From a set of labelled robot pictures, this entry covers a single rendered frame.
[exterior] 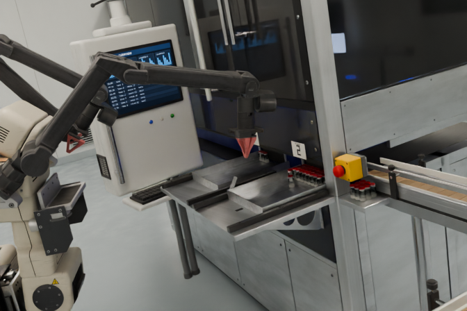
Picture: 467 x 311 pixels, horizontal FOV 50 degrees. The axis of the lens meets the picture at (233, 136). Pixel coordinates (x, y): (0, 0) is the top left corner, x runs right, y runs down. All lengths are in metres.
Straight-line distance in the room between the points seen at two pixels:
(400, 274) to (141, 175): 1.25
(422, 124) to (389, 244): 0.46
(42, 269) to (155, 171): 0.87
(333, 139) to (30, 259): 1.09
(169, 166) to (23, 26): 4.64
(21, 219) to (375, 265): 1.26
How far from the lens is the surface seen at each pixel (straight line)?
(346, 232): 1.84
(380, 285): 2.04
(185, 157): 2.58
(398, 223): 2.01
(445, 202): 1.58
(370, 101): 1.80
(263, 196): 1.86
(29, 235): 1.87
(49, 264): 1.86
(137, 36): 2.44
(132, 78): 1.48
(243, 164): 2.28
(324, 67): 1.66
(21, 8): 6.94
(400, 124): 1.91
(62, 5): 7.00
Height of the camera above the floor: 1.55
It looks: 14 degrees down
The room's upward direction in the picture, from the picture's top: 10 degrees counter-clockwise
